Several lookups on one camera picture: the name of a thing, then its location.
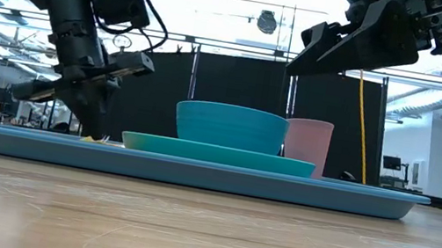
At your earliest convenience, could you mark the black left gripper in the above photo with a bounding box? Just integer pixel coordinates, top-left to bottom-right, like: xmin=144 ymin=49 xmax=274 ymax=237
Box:
xmin=4 ymin=32 xmax=158 ymax=147

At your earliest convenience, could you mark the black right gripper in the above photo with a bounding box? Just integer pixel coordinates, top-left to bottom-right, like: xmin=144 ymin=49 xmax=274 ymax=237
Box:
xmin=284 ymin=0 xmax=442 ymax=98

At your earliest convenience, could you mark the yellow cloth napkin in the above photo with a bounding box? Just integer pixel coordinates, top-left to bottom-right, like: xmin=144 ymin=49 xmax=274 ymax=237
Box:
xmin=79 ymin=133 xmax=124 ymax=149

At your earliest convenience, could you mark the pink plastic cup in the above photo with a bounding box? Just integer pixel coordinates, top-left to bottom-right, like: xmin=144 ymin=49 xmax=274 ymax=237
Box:
xmin=278 ymin=115 xmax=336 ymax=181

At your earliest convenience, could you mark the blue plastic tray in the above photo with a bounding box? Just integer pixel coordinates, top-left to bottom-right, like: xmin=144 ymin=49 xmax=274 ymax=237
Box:
xmin=0 ymin=124 xmax=433 ymax=226

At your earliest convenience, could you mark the teal round plate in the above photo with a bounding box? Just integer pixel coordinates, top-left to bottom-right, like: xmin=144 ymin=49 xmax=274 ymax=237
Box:
xmin=119 ymin=129 xmax=317 ymax=179

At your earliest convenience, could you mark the blue plastic bowl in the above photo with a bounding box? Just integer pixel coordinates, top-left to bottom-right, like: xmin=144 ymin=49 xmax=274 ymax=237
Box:
xmin=170 ymin=96 xmax=292 ymax=158

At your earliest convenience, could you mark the black round hanging device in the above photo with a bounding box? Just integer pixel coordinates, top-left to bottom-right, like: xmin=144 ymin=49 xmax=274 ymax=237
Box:
xmin=255 ymin=8 xmax=279 ymax=36

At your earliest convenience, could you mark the black partition screen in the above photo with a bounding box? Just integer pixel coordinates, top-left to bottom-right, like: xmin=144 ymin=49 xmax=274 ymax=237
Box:
xmin=101 ymin=34 xmax=393 ymax=187

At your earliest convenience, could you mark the small dark monitor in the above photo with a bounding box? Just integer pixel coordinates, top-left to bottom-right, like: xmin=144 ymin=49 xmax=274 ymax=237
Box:
xmin=381 ymin=155 xmax=403 ymax=172

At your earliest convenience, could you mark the yellow cable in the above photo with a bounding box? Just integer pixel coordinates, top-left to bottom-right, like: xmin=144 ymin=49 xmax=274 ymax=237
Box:
xmin=342 ymin=69 xmax=385 ymax=186

